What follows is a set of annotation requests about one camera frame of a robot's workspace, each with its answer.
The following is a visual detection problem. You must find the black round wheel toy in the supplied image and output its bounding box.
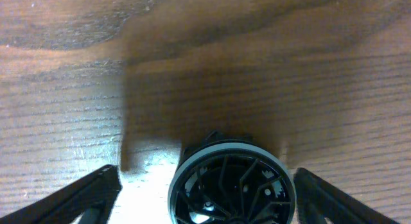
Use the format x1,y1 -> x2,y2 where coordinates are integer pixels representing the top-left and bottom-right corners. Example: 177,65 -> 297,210
168,131 -> 296,224

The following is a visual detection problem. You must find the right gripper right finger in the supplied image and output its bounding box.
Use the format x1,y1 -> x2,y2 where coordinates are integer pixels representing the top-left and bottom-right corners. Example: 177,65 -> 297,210
293,168 -> 399,224

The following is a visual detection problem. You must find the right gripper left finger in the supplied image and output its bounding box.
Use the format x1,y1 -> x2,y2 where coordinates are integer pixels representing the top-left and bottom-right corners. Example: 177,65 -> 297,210
1,164 -> 122,223

